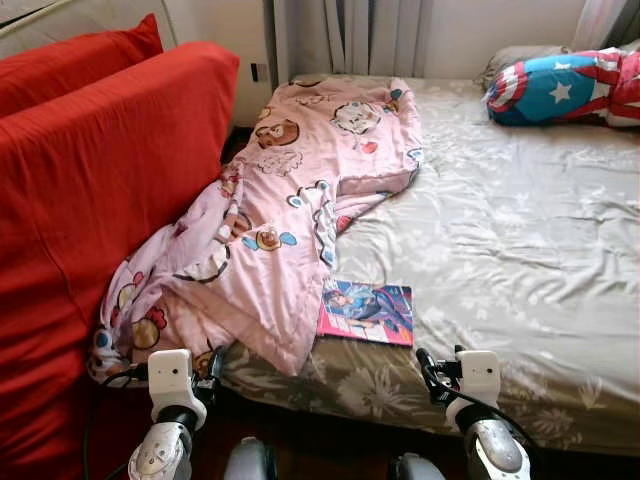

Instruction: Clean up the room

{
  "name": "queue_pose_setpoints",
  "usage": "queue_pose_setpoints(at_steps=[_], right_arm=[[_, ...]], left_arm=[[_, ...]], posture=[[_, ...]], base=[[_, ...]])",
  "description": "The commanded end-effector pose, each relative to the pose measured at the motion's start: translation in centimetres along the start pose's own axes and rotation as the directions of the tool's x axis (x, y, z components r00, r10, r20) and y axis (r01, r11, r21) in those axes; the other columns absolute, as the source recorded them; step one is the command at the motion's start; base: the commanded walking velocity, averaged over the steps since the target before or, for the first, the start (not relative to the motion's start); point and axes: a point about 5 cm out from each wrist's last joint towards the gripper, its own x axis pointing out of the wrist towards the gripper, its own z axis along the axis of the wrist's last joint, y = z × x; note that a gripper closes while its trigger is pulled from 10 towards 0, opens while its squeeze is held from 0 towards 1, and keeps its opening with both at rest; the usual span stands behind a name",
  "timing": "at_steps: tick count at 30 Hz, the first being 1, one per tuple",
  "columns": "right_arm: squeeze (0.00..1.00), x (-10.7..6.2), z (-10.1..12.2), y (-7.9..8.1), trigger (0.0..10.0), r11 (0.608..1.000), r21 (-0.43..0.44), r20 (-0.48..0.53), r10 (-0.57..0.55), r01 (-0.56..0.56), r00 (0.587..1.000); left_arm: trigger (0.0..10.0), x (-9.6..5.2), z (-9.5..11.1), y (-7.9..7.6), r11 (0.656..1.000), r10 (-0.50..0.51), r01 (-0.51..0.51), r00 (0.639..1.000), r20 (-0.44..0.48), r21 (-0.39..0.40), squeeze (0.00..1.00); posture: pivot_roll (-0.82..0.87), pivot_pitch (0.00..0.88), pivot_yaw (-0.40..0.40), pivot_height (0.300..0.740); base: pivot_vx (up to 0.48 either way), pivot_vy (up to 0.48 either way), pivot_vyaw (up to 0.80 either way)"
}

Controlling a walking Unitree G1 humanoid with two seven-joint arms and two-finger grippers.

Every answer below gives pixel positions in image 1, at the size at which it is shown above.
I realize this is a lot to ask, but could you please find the small red cushion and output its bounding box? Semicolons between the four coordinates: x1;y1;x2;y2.
0;13;164;116

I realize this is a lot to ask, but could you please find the blue red star shield pillow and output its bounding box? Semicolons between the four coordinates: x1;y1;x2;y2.
485;48;640;128

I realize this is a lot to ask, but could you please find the bed with beige floral sheet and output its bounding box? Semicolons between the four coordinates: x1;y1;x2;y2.
215;75;640;456

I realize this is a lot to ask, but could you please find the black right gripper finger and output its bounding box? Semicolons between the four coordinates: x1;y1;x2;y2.
414;346;446;391

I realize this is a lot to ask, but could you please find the large red cushion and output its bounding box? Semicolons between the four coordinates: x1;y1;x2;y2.
0;40;241;480

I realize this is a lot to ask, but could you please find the grey right robot leg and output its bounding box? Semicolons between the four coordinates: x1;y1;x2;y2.
388;452;446;480

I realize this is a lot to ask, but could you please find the pink and blue comic book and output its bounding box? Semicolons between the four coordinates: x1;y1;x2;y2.
316;278;415;348

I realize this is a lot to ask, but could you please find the grey left robot leg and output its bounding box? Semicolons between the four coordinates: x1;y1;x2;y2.
222;437;279;480

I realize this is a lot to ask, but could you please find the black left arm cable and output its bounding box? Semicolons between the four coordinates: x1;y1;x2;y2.
82;365;151;480

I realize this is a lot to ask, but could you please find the grey robot leg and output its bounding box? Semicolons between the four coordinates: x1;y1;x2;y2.
222;437;279;480
388;452;446;480

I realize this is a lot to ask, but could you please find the beige padded board with rail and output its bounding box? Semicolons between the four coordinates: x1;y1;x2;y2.
0;0;176;59

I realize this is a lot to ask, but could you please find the pink cartoon print blanket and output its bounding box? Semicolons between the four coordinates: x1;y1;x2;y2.
88;78;424;386

